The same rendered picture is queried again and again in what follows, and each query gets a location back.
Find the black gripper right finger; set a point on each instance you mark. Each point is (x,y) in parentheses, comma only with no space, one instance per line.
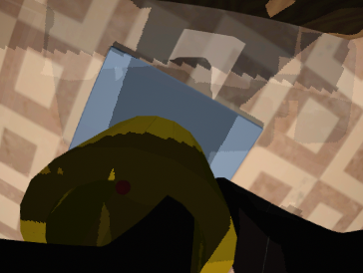
(271,240)

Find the red marble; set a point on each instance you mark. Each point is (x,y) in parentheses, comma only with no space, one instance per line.
(123,187)

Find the light brown wooden plank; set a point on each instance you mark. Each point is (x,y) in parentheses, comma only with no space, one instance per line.
(340,18)

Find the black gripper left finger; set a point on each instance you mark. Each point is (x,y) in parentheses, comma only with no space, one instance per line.
(162,242)

